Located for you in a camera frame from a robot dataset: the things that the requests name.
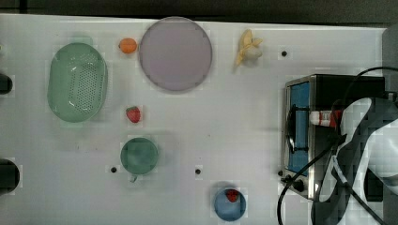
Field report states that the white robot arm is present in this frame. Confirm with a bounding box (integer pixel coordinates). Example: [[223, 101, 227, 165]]
[[311, 97, 397, 225]]

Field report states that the lavender round plate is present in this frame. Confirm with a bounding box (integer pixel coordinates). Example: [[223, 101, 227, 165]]
[[139, 17, 212, 92]]

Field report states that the red toy strawberry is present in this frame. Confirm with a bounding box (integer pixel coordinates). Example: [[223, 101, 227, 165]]
[[126, 107, 141, 124]]

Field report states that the green mug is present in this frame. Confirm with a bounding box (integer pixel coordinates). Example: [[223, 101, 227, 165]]
[[120, 137, 159, 183]]

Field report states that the peeled toy banana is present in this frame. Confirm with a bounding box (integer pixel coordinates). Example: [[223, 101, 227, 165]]
[[235, 29, 263, 67]]

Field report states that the strawberry inside blue bowl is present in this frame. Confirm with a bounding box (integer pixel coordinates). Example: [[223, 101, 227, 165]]
[[225, 189, 239, 203]]

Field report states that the small orange fruit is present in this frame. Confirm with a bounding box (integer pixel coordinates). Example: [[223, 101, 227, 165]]
[[118, 38, 138, 54]]

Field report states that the blue bowl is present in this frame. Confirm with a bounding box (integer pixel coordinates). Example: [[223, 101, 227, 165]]
[[213, 187, 247, 222]]

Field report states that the green perforated colander basket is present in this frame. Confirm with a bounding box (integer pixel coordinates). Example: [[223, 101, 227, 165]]
[[47, 42, 108, 123]]

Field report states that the black cylinder at table edge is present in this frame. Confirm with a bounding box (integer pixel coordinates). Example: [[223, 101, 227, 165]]
[[0, 74, 13, 95]]

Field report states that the black cylindrical cup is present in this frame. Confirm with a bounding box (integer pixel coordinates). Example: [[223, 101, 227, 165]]
[[0, 158, 21, 195]]

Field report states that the black oven door handle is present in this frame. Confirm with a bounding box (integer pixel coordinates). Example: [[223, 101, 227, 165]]
[[286, 104, 310, 154]]

